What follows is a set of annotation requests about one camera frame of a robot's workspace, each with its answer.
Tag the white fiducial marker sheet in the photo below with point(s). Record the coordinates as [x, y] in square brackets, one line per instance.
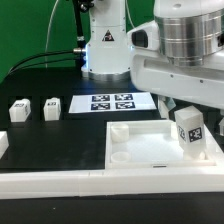
[111, 102]

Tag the white U-shaped fence wall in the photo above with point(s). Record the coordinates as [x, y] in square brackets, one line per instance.
[115, 182]

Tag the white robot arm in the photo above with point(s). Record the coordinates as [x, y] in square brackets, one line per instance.
[179, 54]

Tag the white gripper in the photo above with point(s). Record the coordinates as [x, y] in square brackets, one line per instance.
[152, 72]

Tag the white square tabletop tray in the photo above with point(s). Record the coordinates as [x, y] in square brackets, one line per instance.
[153, 144]

